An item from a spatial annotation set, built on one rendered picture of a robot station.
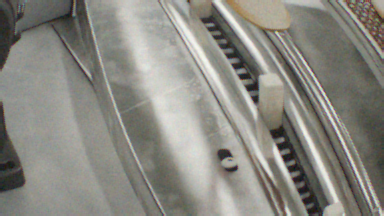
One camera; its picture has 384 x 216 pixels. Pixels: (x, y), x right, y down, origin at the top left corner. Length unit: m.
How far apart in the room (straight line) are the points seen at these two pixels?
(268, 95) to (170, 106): 0.05
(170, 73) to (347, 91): 0.15
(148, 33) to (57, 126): 0.09
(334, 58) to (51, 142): 0.24
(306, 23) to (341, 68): 0.08
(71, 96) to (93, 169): 0.09
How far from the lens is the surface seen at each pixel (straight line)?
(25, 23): 0.77
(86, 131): 0.62
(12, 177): 0.56
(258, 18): 0.53
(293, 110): 0.59
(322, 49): 0.72
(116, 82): 0.59
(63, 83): 0.67
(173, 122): 0.55
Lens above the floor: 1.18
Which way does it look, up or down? 35 degrees down
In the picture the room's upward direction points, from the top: 1 degrees counter-clockwise
